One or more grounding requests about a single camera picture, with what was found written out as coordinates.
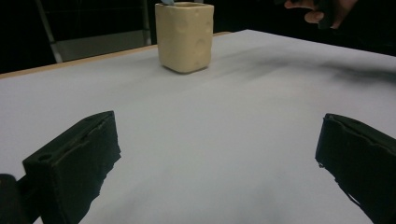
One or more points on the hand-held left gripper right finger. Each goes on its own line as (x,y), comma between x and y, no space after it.
(361,158)

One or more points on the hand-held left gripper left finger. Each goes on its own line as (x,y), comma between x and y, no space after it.
(73,161)

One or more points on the yellow square cup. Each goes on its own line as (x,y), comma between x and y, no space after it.
(185,37)

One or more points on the light blue hairbrush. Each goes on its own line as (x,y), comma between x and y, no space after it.
(168,2)

